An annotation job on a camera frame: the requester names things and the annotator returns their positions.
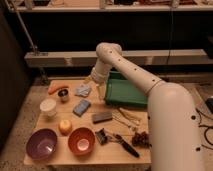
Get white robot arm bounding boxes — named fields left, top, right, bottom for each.
left=88, top=43, right=205, bottom=171

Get yellow apple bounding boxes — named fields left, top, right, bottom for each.
left=58, top=120, right=72, bottom=135

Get purple bowl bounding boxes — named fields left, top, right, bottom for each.
left=26, top=128, right=57, bottom=160

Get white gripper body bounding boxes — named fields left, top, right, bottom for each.
left=90, top=67, right=108, bottom=84

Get white plastic cup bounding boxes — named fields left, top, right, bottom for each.
left=40, top=99, right=57, bottom=117

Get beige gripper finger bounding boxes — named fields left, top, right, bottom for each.
left=96, top=84, right=103, bottom=100
left=83, top=76, right=92, bottom=84

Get blue sponge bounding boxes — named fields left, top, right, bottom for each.
left=73, top=99, right=91, bottom=117

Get black floor cable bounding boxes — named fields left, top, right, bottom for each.
left=195, top=107, right=213, bottom=152

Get orange bowl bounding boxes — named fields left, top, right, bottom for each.
left=68, top=127, right=95, bottom=156

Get green plastic tray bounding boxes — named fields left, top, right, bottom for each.
left=104, top=71, right=147, bottom=108

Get metal diagonal pole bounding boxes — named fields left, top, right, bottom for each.
left=8, top=0, right=49, bottom=85

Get dark red grape bunch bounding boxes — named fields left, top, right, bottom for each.
left=132, top=132, right=149, bottom=148

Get light blue towel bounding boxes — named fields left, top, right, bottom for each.
left=75, top=84, right=91, bottom=97

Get small metal cup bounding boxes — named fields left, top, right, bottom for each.
left=58, top=89, right=69, bottom=103

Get orange carrot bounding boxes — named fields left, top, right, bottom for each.
left=48, top=84, right=69, bottom=95

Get grey metal shelf beam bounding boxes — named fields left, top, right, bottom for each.
left=25, top=49, right=213, bottom=68

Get dark grey block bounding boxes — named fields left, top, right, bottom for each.
left=92, top=112, right=112, bottom=124

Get black handled tool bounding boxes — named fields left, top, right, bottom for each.
left=107, top=134, right=140, bottom=158

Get black binder clip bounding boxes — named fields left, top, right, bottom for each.
left=95, top=129, right=108, bottom=145

